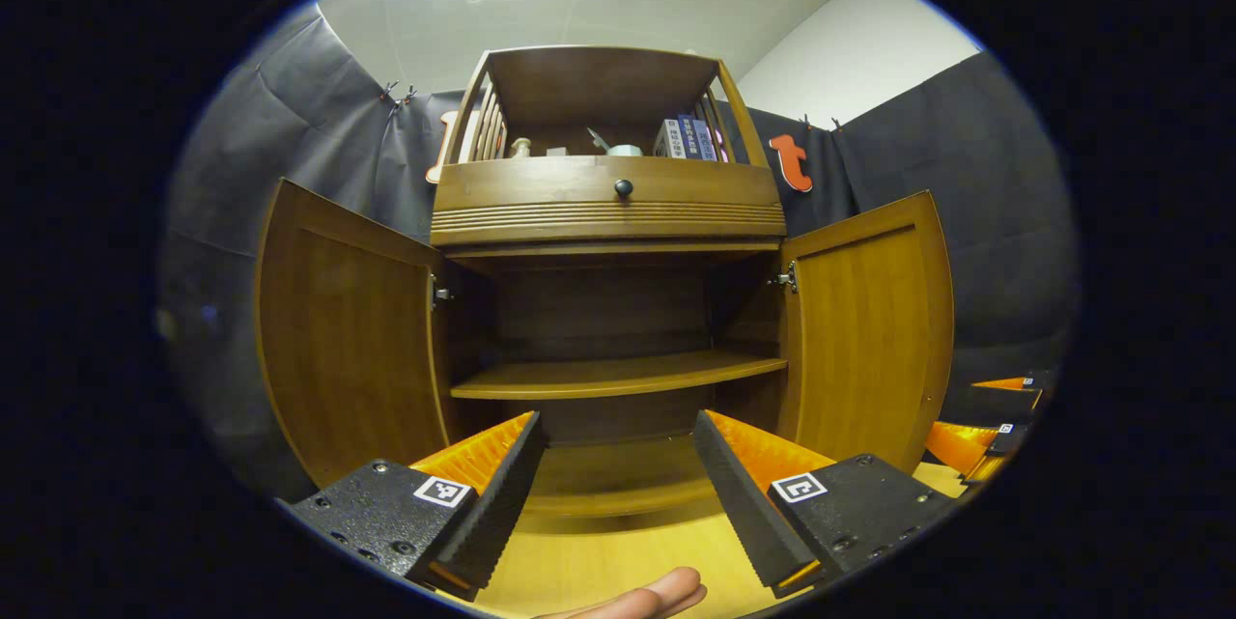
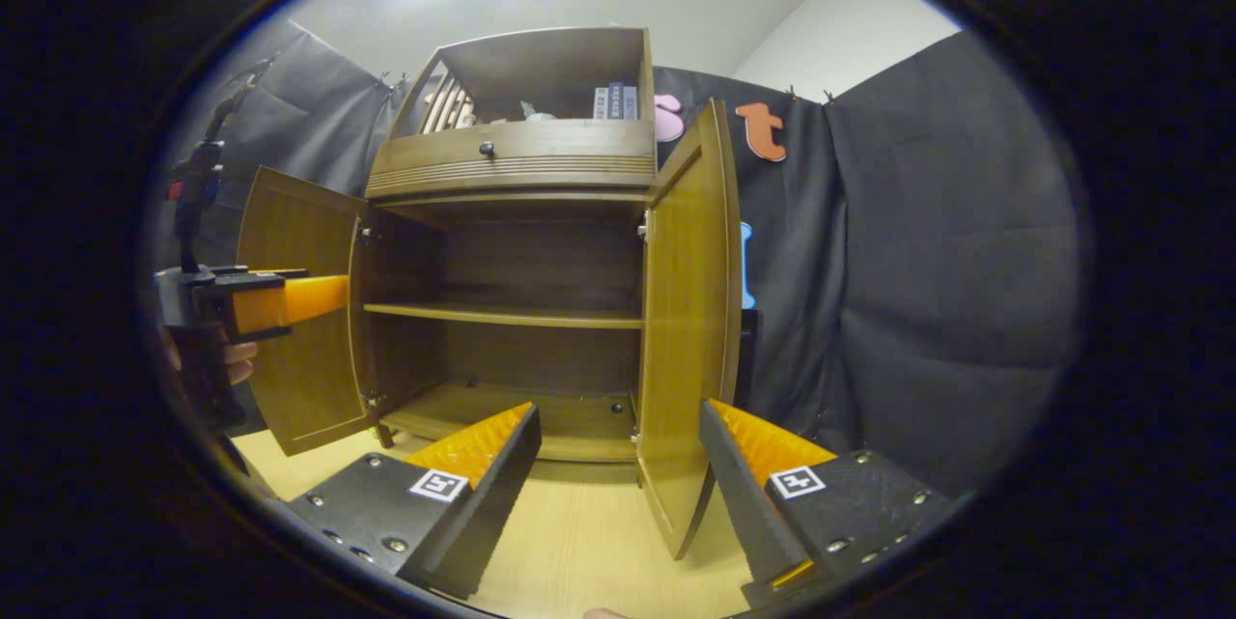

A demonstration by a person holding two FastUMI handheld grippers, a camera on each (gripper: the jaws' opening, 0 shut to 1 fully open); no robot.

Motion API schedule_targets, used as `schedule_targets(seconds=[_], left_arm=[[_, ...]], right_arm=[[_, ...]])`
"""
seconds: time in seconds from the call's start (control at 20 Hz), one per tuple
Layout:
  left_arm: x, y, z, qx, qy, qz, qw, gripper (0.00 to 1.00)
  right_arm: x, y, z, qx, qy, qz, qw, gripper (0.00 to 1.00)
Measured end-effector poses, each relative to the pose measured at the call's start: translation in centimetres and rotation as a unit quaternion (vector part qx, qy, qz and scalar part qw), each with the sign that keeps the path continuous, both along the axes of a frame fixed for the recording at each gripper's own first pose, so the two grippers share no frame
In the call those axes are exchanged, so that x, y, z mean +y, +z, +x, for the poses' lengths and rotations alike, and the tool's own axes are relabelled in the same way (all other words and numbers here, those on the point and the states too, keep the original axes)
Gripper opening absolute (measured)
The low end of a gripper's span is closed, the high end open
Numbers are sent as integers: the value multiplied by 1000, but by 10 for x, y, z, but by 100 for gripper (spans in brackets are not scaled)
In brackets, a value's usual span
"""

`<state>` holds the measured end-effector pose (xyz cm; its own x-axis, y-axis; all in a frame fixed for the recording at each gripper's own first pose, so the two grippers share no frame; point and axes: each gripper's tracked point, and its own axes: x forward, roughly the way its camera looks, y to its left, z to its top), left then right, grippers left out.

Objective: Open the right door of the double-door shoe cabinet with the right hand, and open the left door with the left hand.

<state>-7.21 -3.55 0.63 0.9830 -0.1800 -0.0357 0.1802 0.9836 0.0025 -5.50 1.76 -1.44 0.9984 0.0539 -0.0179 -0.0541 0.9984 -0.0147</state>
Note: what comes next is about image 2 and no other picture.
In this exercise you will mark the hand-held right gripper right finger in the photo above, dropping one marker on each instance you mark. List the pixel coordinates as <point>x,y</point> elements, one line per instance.
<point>744,501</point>

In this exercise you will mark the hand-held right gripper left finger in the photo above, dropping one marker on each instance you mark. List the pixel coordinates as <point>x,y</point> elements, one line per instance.
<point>492,501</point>

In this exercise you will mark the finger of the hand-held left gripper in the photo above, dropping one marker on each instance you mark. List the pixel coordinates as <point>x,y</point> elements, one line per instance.
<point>299,300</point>

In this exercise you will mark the wooden shoe cabinet door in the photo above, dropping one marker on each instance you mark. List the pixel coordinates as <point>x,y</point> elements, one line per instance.
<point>686,310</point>
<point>309,378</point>

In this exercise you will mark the wooden cabinet inner shelf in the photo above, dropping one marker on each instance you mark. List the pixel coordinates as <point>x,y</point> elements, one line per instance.
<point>502,315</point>

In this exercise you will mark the black backdrop cloth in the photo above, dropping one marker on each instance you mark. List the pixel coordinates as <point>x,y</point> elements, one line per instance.
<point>917,262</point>

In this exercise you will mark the small pale teal object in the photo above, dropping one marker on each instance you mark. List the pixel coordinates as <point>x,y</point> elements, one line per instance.
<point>537,113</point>

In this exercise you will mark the grey spine book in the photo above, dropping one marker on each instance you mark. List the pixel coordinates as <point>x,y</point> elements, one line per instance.
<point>602,102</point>

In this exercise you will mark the navy spine book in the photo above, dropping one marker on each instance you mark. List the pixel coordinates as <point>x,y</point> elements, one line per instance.
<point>616,100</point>

